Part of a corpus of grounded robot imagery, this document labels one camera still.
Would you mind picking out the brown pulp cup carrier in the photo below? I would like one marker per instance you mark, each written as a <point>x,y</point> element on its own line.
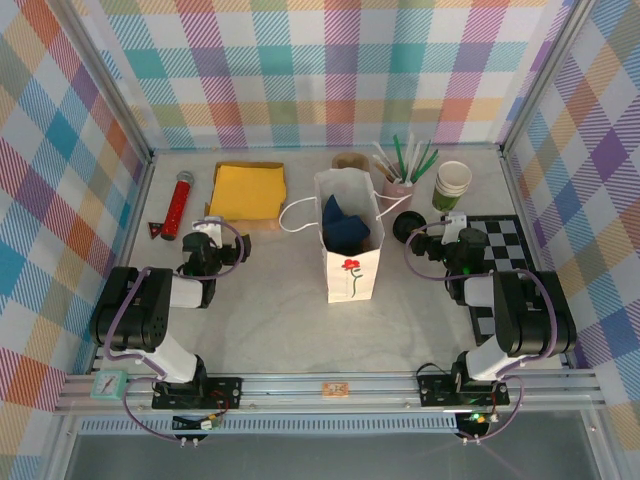
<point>368,244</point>

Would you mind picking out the white flower print paper bag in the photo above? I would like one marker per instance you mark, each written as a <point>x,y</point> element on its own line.
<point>350,280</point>

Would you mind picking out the blue paper napkin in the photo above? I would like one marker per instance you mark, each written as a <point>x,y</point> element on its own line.
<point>345,222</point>

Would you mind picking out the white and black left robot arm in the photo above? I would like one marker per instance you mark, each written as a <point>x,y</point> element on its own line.
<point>145,310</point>

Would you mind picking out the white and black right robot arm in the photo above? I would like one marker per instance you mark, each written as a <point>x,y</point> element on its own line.
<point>530,315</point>

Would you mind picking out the cardboard napkin box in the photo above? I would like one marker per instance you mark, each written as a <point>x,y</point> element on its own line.
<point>260,225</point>

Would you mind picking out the black and white chessboard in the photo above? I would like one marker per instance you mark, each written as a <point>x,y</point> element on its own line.
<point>505,240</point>

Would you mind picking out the small red triangle piece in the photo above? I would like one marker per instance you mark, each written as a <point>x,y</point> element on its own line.
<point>155,230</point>

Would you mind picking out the stack of green paper cups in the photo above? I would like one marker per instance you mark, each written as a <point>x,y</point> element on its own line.
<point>450,190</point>

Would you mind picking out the red glitter toy microphone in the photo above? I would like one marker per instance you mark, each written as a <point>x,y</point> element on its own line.
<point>176,205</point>

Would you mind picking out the yellow paper napkin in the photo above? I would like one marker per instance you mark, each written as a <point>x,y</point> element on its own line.
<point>247,192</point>

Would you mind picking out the pink metal bucket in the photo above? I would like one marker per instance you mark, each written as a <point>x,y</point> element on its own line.
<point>395,189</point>

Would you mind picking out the green plastic straw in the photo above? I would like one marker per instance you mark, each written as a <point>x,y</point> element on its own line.
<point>398,150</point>
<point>427,167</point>
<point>422,159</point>

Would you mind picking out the stack of pulp cup carriers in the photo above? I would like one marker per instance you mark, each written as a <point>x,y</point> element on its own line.
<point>352,161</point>

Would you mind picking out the small teal clock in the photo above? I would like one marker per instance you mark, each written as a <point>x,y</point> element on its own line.
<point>107,385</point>

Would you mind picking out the small controller board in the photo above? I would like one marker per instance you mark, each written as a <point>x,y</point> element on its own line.
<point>210,424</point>
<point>475,419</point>

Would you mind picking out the small orange label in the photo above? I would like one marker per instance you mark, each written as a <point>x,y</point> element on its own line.
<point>335,390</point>

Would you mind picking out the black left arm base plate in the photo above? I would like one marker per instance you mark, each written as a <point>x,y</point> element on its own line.
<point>225,392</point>

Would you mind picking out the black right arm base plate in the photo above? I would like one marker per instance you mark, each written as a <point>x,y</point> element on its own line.
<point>435,390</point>

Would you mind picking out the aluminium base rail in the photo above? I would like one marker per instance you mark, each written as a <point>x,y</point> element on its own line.
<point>300,387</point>

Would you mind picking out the aluminium frame post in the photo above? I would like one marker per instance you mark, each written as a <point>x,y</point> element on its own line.
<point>107,80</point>
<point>545,75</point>

